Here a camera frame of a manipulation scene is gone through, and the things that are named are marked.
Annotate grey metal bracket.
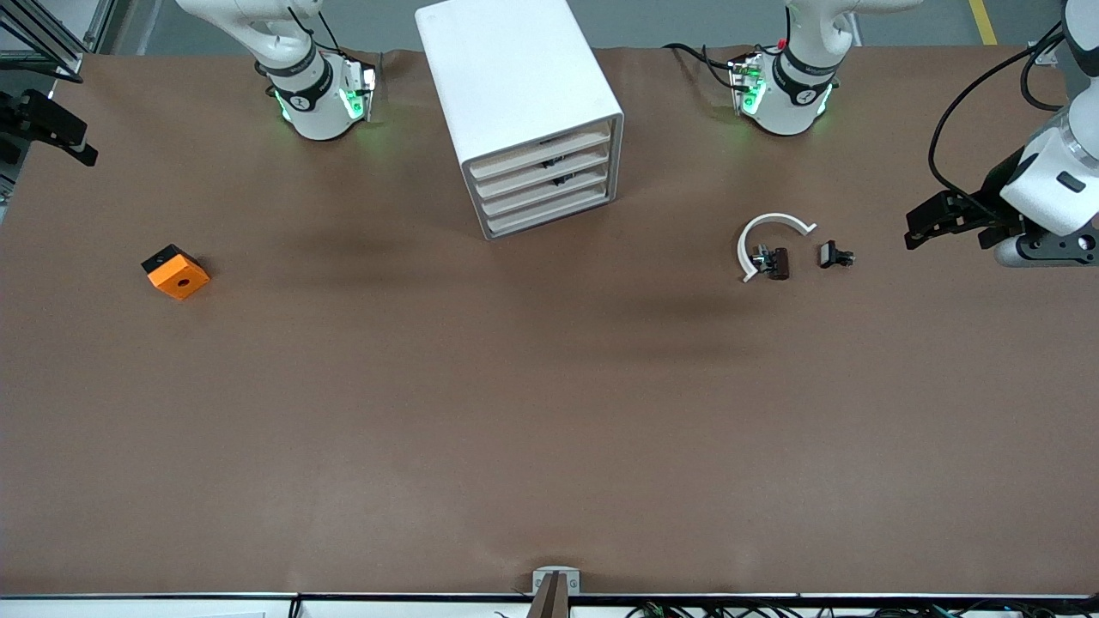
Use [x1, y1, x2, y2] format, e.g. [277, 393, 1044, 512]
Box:
[531, 566, 581, 597]

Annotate black base cable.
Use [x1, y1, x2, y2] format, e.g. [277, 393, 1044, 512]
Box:
[663, 41, 741, 71]

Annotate white table frame rail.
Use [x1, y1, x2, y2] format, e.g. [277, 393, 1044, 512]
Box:
[0, 592, 1099, 618]

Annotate beige drawer with button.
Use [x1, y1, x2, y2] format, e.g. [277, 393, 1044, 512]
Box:
[468, 120, 612, 181]

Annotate white curved plastic ring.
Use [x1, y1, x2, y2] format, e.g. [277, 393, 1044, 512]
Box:
[737, 212, 817, 283]

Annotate dark brown small component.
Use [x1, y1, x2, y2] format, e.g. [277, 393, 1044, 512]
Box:
[751, 245, 791, 282]

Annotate white drawer cabinet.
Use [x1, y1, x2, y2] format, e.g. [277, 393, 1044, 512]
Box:
[416, 0, 625, 241]

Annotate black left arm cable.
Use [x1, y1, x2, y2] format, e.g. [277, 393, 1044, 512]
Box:
[930, 21, 1070, 197]

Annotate orange and black box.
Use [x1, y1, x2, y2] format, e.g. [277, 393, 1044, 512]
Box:
[141, 244, 211, 301]

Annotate black cable bundle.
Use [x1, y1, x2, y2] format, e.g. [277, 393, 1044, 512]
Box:
[627, 601, 975, 618]

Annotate metal connector plate green lights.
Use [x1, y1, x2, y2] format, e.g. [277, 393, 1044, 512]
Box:
[728, 53, 767, 117]
[342, 62, 379, 123]

